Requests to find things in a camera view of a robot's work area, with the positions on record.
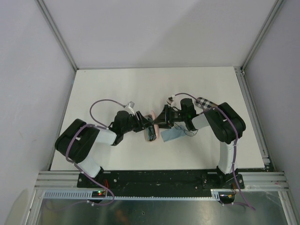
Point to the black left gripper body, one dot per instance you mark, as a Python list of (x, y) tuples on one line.
[(139, 124)]

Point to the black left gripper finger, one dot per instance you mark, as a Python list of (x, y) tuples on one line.
[(147, 124), (148, 118)]

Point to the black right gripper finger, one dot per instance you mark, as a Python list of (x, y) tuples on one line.
[(161, 118), (161, 124)]

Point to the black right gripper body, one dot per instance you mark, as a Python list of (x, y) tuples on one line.
[(170, 112)]

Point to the black frame glasses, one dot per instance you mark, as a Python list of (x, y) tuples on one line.
[(151, 134)]

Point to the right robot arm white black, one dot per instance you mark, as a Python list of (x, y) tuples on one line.
[(226, 124)]

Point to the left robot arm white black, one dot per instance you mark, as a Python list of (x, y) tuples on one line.
[(76, 142)]

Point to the plaid glasses case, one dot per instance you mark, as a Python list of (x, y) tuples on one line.
[(204, 103)]

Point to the left controller board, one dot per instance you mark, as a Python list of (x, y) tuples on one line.
[(99, 193)]

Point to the controller board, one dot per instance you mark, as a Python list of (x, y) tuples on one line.
[(99, 193), (226, 197)]

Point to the right controller board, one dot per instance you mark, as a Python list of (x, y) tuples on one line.
[(226, 197)]

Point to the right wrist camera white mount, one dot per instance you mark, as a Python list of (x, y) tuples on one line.
[(171, 101)]

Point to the thin wire frame glasses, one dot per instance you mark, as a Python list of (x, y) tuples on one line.
[(185, 130)]

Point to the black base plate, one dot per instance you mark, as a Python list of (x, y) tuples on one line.
[(160, 183)]

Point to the left aluminium frame post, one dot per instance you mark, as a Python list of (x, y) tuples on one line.
[(56, 33)]

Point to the aluminium frame post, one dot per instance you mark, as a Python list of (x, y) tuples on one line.
[(272, 15), (56, 33)]

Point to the right aluminium frame post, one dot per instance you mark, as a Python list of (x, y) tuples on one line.
[(272, 15)]

